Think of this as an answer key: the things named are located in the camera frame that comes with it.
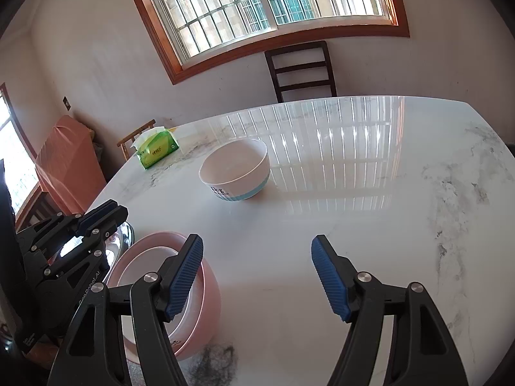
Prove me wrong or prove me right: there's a white bowl blue band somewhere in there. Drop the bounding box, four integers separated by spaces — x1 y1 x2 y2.
198 138 271 201

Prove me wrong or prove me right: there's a black wall switch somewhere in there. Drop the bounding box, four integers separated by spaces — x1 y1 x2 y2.
62 97 71 111

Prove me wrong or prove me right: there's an orange cloth covered object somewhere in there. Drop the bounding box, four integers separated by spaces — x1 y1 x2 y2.
36 115 106 214

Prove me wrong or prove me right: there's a large barred window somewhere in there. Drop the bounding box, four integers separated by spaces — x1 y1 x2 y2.
134 0 410 84

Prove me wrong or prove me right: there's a green tissue pack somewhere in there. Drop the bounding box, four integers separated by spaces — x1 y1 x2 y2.
131 126 179 169

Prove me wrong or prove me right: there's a dark wooden bench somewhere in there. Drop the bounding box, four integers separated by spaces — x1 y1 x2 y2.
16 183 59 232

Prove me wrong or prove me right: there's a light wooden chair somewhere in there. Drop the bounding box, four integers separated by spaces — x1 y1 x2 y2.
116 119 155 161

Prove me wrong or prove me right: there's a dark wooden chair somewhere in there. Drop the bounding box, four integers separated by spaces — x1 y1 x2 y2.
265 40 338 103

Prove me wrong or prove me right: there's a side window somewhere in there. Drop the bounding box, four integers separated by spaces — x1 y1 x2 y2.
1 84 38 214

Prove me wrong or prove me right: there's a white ribbed bowl pink band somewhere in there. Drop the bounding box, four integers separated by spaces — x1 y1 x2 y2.
108 245 204 349

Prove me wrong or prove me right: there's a blue floral patterned plate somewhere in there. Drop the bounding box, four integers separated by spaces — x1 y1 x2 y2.
48 220 136 274

